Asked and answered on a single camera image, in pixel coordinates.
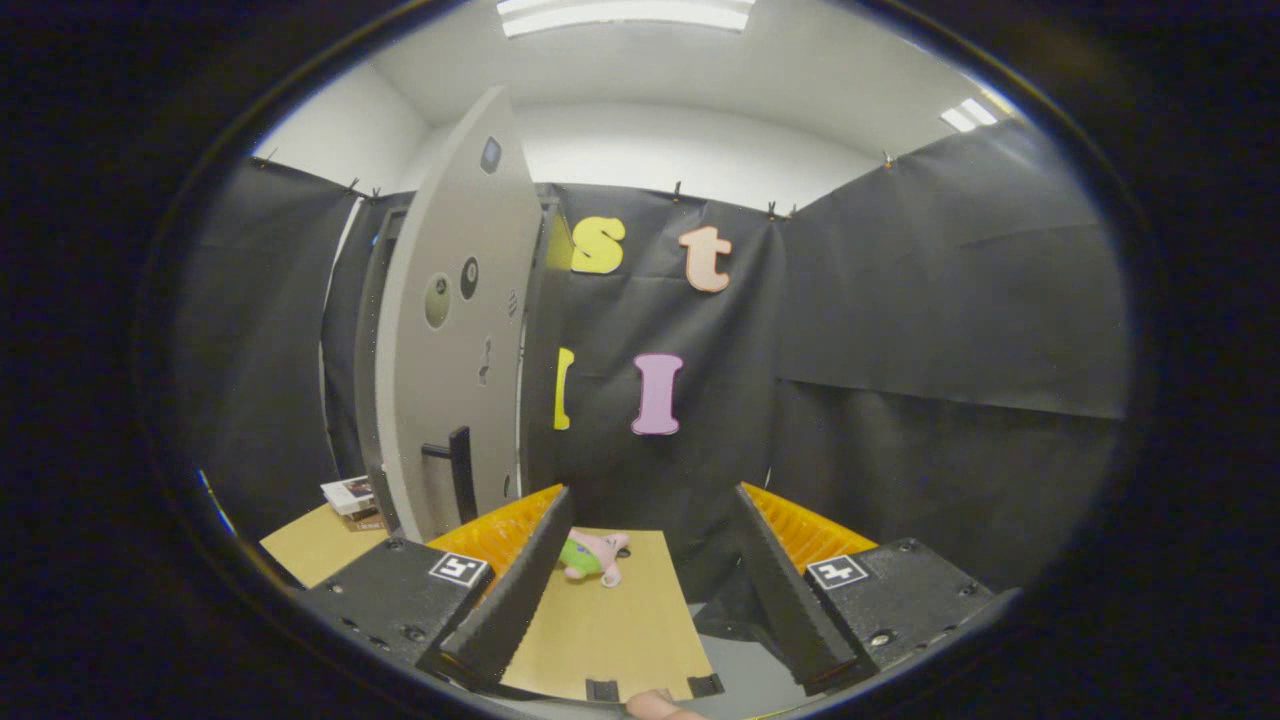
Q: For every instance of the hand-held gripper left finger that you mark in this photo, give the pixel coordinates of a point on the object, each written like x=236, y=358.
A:
x=525, y=585

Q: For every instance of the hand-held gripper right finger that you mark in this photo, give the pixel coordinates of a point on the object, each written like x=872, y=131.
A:
x=785, y=590

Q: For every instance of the white shoe cabinet door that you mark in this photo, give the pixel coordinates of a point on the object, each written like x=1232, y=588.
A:
x=420, y=380

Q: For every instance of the grey shoe cabinet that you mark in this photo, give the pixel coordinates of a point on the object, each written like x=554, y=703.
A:
x=368, y=400

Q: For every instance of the pink and green plush toy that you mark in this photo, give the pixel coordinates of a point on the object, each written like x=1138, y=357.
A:
x=600, y=548

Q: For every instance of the brown book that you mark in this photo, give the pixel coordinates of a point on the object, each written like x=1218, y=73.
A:
x=365, y=521

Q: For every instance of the white book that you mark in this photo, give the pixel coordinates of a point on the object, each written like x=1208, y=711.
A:
x=348, y=493

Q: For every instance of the black backdrop cloth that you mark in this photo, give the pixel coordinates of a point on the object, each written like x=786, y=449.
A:
x=900, y=300

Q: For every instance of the black table bracket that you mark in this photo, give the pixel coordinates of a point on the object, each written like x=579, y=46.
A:
x=603, y=690
x=705, y=686

